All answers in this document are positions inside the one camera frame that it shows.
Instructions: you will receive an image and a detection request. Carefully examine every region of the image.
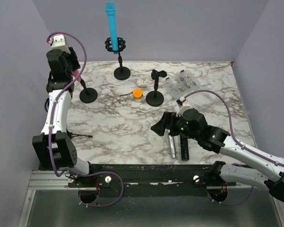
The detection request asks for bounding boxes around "black front mounting rail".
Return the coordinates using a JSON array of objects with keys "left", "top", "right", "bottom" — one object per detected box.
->
[{"left": 63, "top": 162, "right": 235, "bottom": 198}]

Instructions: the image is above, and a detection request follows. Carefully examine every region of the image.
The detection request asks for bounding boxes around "black tripod shock mount stand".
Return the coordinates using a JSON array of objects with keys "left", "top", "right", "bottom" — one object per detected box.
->
[{"left": 43, "top": 98, "right": 93, "bottom": 140}]

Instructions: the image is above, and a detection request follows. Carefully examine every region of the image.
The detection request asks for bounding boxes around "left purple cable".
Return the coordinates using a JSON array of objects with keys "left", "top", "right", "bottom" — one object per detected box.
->
[{"left": 46, "top": 32, "right": 125, "bottom": 209}]

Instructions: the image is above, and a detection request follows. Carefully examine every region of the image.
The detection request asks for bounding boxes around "black speckled microphone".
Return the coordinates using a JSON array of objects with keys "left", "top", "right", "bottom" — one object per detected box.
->
[{"left": 180, "top": 135, "right": 190, "bottom": 161}]

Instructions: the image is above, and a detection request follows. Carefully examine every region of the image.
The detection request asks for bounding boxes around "white earbud case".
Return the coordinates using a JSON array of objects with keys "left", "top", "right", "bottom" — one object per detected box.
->
[{"left": 137, "top": 80, "right": 147, "bottom": 88}]

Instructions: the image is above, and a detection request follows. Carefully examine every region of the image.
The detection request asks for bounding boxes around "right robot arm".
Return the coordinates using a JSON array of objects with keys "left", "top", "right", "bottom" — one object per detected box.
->
[{"left": 151, "top": 108, "right": 284, "bottom": 202}]

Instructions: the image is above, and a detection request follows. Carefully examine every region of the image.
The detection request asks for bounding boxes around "orange tape measure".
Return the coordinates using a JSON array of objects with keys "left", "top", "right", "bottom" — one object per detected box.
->
[{"left": 132, "top": 89, "right": 143, "bottom": 99}]

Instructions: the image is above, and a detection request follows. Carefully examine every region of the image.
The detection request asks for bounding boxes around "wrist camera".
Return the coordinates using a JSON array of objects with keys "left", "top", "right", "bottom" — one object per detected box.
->
[
  {"left": 47, "top": 34, "right": 70, "bottom": 53},
  {"left": 175, "top": 96, "right": 191, "bottom": 117}
]

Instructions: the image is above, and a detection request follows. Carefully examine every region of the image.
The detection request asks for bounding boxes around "silver microphone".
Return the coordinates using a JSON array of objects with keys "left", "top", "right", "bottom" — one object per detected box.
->
[{"left": 167, "top": 135, "right": 177, "bottom": 158}]

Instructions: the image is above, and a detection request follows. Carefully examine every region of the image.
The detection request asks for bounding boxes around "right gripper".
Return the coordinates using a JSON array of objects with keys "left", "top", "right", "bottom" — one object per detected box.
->
[{"left": 151, "top": 111, "right": 199, "bottom": 140}]

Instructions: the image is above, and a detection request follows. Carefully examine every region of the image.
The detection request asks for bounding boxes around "black round base clip stand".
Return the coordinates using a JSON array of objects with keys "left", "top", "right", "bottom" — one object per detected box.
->
[{"left": 146, "top": 70, "right": 167, "bottom": 107}]

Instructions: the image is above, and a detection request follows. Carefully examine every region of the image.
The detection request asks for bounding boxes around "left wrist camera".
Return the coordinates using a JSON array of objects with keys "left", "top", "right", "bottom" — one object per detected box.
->
[{"left": 47, "top": 34, "right": 70, "bottom": 53}]

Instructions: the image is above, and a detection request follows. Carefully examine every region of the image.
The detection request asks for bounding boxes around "black clip stand for pink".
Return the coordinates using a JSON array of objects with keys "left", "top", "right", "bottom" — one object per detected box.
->
[{"left": 71, "top": 50, "right": 98, "bottom": 104}]

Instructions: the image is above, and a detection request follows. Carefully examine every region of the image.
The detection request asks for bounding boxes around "blue microphone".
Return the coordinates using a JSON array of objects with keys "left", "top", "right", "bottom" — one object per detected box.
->
[{"left": 105, "top": 2, "right": 118, "bottom": 54}]

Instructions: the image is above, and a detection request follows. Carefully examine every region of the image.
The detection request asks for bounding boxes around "clear plastic screw box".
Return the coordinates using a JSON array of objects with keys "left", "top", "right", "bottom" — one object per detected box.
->
[{"left": 163, "top": 70, "right": 200, "bottom": 99}]

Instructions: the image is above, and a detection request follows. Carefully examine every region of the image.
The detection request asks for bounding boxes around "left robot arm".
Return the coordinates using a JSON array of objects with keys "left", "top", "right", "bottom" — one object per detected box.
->
[{"left": 32, "top": 47, "right": 96, "bottom": 187}]

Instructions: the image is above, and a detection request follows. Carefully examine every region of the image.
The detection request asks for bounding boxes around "pink microphone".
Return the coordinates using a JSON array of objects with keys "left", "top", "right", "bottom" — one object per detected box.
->
[{"left": 59, "top": 34, "right": 82, "bottom": 82}]

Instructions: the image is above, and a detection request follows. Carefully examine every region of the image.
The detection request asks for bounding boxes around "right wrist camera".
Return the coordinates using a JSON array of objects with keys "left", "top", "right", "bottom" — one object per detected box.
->
[{"left": 175, "top": 96, "right": 191, "bottom": 117}]

